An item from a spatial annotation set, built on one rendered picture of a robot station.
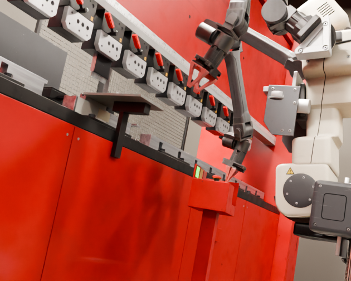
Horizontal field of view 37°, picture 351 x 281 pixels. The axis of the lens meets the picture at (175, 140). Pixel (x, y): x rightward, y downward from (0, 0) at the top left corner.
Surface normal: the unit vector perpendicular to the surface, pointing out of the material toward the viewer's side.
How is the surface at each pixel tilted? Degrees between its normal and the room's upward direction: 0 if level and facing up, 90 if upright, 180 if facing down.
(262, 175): 90
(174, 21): 90
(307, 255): 90
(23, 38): 90
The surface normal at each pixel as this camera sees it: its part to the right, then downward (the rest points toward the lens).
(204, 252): -0.28, -0.23
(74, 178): 0.87, 0.07
